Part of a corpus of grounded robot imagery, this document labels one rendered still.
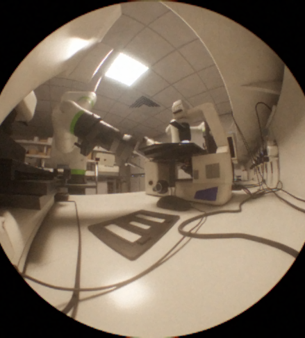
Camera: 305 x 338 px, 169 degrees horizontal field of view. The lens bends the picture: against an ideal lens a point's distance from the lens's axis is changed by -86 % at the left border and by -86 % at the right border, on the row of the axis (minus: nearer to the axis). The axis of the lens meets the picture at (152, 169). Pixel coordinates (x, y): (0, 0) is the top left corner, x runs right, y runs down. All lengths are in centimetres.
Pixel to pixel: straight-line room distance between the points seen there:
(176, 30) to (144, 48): 57
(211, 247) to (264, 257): 7
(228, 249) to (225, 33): 51
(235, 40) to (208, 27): 10
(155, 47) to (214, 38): 157
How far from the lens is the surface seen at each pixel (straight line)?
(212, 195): 35
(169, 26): 189
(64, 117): 36
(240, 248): 16
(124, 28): 191
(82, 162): 70
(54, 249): 16
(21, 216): 16
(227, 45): 47
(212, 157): 39
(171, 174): 38
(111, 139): 30
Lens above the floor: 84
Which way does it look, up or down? 5 degrees up
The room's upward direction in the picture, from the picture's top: straight up
